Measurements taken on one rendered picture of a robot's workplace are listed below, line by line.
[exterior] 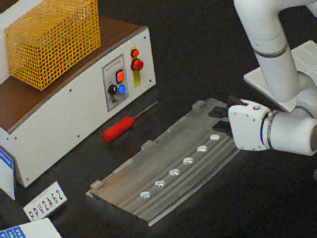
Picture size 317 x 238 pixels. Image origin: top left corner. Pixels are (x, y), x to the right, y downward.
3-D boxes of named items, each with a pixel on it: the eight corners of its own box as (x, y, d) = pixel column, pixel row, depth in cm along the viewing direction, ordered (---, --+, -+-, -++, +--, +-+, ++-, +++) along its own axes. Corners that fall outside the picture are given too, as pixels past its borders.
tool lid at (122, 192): (148, 225, 177) (147, 220, 176) (88, 194, 188) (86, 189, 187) (261, 125, 202) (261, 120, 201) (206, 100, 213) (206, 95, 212)
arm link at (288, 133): (283, 100, 165) (266, 130, 160) (319, 109, 156) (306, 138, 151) (292, 128, 169) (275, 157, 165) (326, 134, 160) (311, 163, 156)
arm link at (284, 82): (272, 8, 152) (303, 107, 171) (243, 47, 144) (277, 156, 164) (301, 18, 146) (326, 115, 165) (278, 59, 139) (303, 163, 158)
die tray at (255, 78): (297, 120, 205) (297, 117, 205) (242, 78, 224) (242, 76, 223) (352, 74, 223) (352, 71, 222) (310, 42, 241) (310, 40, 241)
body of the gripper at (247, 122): (260, 117, 162) (222, 110, 169) (267, 158, 166) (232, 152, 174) (276, 100, 166) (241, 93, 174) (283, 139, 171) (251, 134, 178)
